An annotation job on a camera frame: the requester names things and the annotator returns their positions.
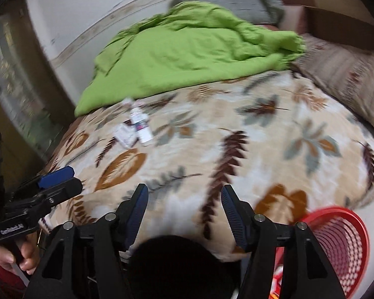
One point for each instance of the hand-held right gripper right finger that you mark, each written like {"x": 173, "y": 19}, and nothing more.
{"x": 233, "y": 218}

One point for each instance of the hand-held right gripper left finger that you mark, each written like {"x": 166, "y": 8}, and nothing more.
{"x": 137, "y": 215}

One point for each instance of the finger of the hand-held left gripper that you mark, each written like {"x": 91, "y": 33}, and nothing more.
{"x": 65, "y": 190}
{"x": 57, "y": 176}

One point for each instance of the red plastic basket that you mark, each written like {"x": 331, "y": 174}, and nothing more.
{"x": 336, "y": 249}

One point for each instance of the person's left hand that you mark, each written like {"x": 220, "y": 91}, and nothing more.
{"x": 31, "y": 255}

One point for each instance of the flat white paper box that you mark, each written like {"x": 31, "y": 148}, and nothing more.
{"x": 124, "y": 135}

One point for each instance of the white blue carton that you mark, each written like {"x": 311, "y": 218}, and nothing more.
{"x": 142, "y": 129}

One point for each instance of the leaf print blanket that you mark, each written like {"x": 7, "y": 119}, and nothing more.
{"x": 237, "y": 130}

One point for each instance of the wooden cabinet with glass door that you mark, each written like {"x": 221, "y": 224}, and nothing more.
{"x": 15, "y": 93}

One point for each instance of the crumpled clear plastic wrapper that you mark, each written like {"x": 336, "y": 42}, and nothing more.
{"x": 127, "y": 101}

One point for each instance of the green quilt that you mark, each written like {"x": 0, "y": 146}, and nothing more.
{"x": 174, "y": 56}

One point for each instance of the brown striped pillow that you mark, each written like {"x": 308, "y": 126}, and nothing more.
{"x": 346, "y": 78}

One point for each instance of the brown wooden headboard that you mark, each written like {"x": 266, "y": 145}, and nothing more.
{"x": 336, "y": 21}

